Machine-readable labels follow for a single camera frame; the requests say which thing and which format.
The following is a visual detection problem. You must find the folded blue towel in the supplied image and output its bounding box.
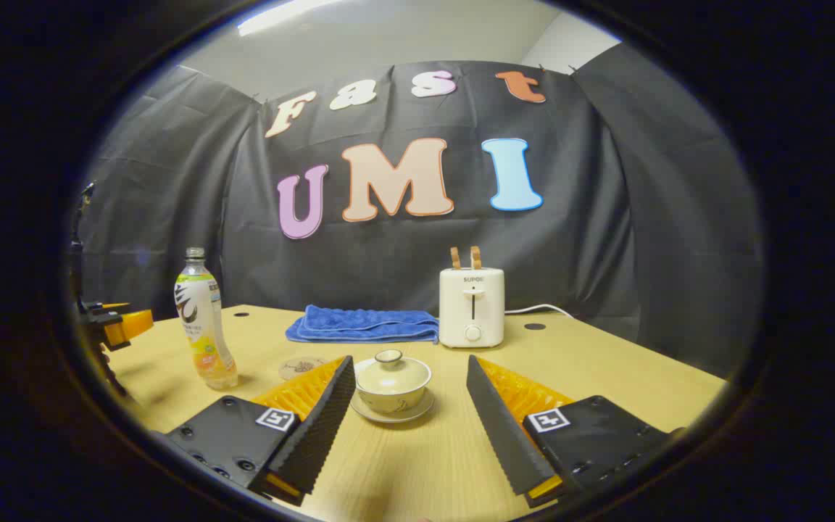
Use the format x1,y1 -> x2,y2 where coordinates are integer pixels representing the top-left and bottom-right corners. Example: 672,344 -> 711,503
286,304 -> 440,344

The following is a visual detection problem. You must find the beige teacup lid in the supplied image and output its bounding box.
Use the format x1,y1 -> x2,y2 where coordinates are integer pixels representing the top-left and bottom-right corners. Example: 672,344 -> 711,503
354,349 -> 432,396

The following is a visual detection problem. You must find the beige ceramic saucer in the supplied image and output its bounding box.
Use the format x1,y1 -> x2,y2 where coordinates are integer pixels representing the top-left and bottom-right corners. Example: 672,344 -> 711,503
349,391 -> 436,424

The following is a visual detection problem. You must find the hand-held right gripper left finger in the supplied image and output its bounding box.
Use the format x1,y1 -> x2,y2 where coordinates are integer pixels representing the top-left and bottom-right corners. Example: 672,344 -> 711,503
164,355 -> 357,507

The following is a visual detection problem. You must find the white power cable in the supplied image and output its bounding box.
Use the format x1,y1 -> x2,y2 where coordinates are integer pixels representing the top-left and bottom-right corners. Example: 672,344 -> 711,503
504,304 -> 576,320

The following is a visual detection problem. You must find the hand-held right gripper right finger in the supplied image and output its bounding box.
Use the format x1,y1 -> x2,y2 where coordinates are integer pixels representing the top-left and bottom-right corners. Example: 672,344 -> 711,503
465,355 -> 686,508

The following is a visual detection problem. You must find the plastic water bottle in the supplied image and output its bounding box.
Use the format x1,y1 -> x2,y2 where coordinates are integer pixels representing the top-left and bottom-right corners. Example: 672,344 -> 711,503
174,246 -> 239,390

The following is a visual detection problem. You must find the black backdrop cloth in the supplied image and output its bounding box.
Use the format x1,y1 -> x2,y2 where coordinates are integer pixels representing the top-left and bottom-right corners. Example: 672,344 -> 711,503
77,60 -> 765,378

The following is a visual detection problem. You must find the white toaster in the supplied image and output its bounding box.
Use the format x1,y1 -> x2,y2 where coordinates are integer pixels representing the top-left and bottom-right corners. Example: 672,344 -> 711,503
439,267 -> 506,349

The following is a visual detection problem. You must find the round brown coaster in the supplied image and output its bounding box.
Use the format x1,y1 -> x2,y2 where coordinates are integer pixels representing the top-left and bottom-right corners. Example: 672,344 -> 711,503
278,356 -> 328,381

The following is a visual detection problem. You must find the beige ceramic teacup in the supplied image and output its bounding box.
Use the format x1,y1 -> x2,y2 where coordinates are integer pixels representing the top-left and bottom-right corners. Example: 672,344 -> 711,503
355,383 -> 431,415

